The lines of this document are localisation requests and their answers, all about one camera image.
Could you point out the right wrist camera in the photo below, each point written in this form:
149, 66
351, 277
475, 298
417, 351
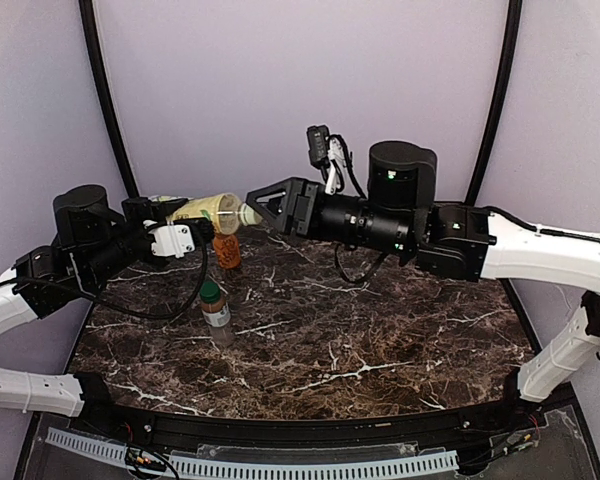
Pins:
317, 137

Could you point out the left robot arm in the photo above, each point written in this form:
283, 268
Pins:
91, 245

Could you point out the white slotted cable duct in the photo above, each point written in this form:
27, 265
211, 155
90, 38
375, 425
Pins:
397, 461

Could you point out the green cap brown bottle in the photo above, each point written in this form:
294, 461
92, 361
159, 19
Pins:
216, 313

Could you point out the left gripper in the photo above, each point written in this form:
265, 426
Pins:
143, 220

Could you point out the black frame post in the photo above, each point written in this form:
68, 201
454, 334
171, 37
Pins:
105, 98
503, 73

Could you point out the yellow tea bottle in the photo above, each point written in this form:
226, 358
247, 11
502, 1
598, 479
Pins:
221, 210

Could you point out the pale cream bottle cap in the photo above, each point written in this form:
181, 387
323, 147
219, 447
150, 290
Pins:
248, 216

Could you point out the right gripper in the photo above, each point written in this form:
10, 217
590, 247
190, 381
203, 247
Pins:
305, 210

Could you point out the black front rail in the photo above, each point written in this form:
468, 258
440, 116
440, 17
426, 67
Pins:
460, 426

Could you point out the orange tea bottle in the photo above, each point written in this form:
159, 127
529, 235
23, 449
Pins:
227, 251

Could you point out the right black frame post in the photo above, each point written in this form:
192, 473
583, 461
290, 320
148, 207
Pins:
503, 73

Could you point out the left black frame post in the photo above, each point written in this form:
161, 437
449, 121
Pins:
105, 98

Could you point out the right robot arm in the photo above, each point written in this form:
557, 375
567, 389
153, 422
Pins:
399, 216

